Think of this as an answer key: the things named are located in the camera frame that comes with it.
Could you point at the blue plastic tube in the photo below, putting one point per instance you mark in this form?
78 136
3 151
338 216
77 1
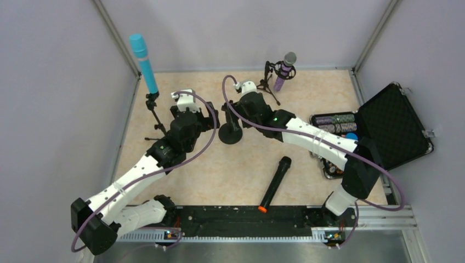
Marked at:
140 51

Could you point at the blue round chip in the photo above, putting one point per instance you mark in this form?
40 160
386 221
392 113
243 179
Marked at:
351 136

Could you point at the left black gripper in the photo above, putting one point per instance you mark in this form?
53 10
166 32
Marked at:
194 118

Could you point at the round base clamp stand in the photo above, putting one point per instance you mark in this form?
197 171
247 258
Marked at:
230 132

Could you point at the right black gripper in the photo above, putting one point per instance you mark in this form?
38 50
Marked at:
237 107

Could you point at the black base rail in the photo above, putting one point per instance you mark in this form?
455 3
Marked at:
245 221

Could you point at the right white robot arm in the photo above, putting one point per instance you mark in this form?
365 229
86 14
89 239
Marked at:
358 159

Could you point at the tripod stand with clip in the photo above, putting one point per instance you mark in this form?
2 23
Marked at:
151 104

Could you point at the black microphone orange end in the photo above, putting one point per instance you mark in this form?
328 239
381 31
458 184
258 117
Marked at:
283 167

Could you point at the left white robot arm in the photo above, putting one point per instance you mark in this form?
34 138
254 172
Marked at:
101 220

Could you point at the poker chip stacks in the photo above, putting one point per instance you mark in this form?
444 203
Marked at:
337 123

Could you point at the open black carrying case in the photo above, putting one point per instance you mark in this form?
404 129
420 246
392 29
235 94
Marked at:
390 121

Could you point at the purple glitter microphone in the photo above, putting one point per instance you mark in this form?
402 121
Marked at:
284 72

